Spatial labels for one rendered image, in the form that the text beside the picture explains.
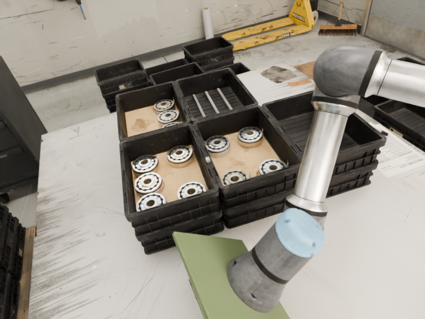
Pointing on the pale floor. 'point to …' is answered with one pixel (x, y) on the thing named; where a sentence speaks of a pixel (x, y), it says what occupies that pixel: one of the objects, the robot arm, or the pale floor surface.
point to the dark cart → (17, 136)
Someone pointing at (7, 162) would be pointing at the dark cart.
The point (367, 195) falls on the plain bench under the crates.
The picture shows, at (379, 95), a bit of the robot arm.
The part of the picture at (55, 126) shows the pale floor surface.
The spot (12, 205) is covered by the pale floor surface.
